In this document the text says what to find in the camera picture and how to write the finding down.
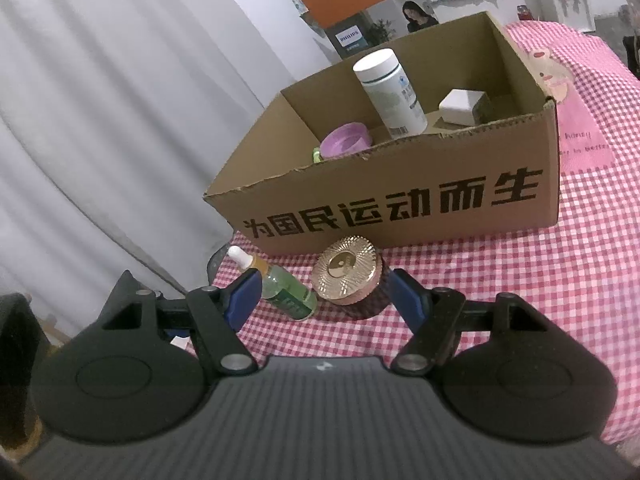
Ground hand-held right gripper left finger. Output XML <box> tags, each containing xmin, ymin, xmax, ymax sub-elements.
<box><xmin>100</xmin><ymin>269</ymin><xmax>264</xmax><ymax>376</ymax></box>

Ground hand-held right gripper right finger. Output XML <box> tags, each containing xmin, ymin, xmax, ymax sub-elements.
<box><xmin>390</xmin><ymin>268</ymin><xmax>548</xmax><ymax>376</ymax></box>

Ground green dropper bottle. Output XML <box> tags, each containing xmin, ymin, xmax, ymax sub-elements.
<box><xmin>227</xmin><ymin>246</ymin><xmax>319</xmax><ymax>321</ymax></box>

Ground gold lid cosmetic jar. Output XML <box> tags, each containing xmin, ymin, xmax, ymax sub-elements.
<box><xmin>312</xmin><ymin>235</ymin><xmax>397</xmax><ymax>321</ymax></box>

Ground printed cardboard box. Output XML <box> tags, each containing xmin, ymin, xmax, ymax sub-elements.
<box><xmin>202</xmin><ymin>10</ymin><xmax>560</xmax><ymax>257</ymax></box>

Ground purple plastic bowl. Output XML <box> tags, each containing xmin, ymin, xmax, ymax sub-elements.
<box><xmin>320</xmin><ymin>123</ymin><xmax>372</xmax><ymax>160</ymax></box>

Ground white charger plug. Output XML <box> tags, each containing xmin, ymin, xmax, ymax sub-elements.
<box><xmin>438</xmin><ymin>88</ymin><xmax>494</xmax><ymax>127</ymax></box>

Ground white plastic bottle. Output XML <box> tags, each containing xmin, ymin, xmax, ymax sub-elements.
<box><xmin>352</xmin><ymin>49</ymin><xmax>429</xmax><ymax>140</ymax></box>

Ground pink checkered tablecloth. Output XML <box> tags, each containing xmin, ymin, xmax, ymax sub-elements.
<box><xmin>210</xmin><ymin>20</ymin><xmax>640</xmax><ymax>448</ymax></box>

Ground white curtain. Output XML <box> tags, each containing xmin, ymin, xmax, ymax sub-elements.
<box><xmin>0</xmin><ymin>0</ymin><xmax>333</xmax><ymax>346</ymax></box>

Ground dark object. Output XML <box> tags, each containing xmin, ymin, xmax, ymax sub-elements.
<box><xmin>0</xmin><ymin>292</ymin><xmax>52</xmax><ymax>466</ymax></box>

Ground black chair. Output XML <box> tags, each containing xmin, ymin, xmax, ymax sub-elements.
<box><xmin>622</xmin><ymin>35</ymin><xmax>640</xmax><ymax>77</ymax></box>

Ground white water dispenser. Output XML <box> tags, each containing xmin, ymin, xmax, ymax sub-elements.
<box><xmin>530</xmin><ymin>0</ymin><xmax>597</xmax><ymax>34</ymax></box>

